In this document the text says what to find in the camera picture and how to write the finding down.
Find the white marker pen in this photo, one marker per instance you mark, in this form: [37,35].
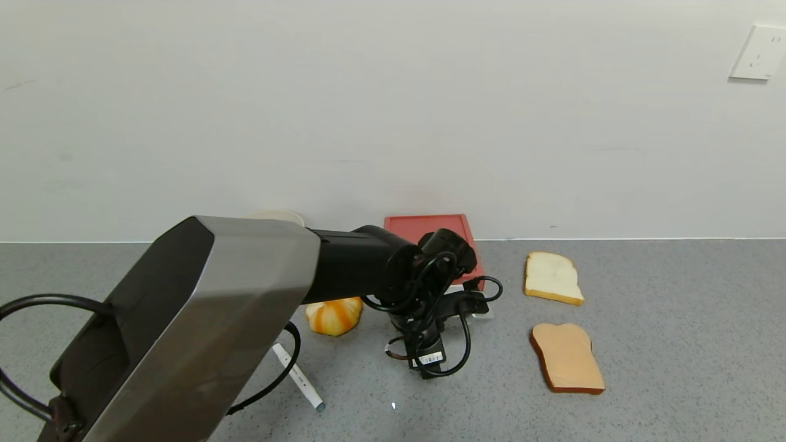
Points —
[304,383]

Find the brown toast slice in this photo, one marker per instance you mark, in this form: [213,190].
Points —
[568,359]

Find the white wall socket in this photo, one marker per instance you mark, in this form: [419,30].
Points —
[760,52]

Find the beige ribbed bowl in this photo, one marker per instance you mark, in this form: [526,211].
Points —
[276,216]

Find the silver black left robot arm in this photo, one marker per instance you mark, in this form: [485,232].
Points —
[215,307]

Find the orange striped bread bun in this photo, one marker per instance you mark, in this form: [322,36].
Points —
[334,316]

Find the white bread slice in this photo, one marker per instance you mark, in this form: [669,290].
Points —
[552,279]

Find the red drawer case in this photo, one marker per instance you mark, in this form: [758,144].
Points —
[408,226]

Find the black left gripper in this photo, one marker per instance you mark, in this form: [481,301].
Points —
[429,359]

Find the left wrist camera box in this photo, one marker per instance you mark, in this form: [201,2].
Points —
[463,304]

